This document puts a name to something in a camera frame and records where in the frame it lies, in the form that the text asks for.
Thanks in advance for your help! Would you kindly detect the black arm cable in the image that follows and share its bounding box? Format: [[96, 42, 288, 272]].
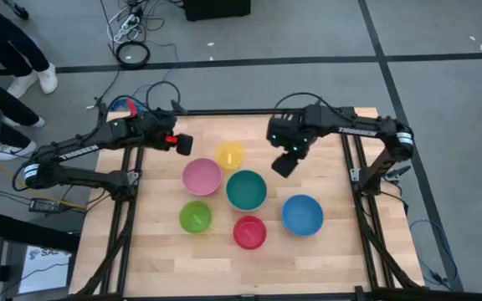
[[146, 80, 182, 114], [274, 91, 342, 115]]

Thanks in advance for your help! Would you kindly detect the yellow cable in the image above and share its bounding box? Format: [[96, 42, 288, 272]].
[[0, 165, 87, 210]]

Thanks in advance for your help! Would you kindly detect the black clamp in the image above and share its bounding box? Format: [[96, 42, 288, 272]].
[[381, 166, 413, 183]]

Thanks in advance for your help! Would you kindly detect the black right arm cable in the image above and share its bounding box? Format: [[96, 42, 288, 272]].
[[274, 91, 342, 115]]

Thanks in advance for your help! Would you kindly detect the blue plastic bowl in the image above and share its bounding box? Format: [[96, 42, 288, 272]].
[[281, 193, 325, 238]]

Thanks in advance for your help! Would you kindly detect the black power adapter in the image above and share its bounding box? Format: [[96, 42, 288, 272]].
[[28, 197, 61, 214]]

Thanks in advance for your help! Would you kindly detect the red plastic bowl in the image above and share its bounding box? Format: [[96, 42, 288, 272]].
[[232, 215, 268, 251]]

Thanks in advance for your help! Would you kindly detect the coiled black cable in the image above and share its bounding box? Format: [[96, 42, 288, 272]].
[[115, 40, 151, 70]]

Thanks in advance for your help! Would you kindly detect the black aluminium table frame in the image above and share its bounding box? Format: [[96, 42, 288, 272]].
[[69, 106, 426, 301]]

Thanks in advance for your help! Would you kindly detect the blue looped cable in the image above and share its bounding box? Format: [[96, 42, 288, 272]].
[[408, 219, 459, 289]]

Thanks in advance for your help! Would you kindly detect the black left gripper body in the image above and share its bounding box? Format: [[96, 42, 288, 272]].
[[139, 109, 180, 152]]

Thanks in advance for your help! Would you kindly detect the pink plastic bowl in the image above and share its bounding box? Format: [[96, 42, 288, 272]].
[[182, 157, 224, 196]]

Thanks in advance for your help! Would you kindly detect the teal green plastic bowl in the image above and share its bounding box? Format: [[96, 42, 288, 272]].
[[225, 169, 269, 212]]

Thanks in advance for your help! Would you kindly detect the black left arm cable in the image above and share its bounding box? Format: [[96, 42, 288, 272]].
[[146, 80, 182, 114]]

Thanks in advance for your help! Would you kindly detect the white power strip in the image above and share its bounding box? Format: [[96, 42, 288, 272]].
[[119, 13, 138, 33]]

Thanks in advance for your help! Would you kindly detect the black box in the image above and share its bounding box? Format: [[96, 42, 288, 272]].
[[182, 0, 252, 22]]

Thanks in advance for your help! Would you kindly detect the white printed sign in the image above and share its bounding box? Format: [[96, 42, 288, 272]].
[[17, 245, 73, 295]]

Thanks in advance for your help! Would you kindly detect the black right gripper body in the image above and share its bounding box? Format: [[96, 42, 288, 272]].
[[267, 105, 325, 160]]

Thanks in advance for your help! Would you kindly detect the yellow plastic bowl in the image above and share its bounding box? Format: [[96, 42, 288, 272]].
[[214, 140, 245, 171]]

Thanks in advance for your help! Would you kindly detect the lime green plastic bowl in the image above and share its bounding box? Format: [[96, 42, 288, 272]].
[[178, 200, 213, 234]]

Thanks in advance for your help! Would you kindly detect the thin blue cable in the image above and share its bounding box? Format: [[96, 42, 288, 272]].
[[131, 39, 182, 112]]

